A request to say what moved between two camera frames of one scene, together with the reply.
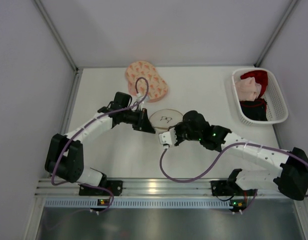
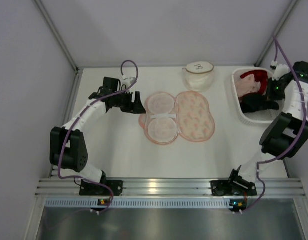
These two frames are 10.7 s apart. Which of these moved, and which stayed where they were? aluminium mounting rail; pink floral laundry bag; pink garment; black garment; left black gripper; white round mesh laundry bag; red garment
Moved: pink floral laundry bag; white round mesh laundry bag; left black gripper; black garment
Stayed: aluminium mounting rail; pink garment; red garment
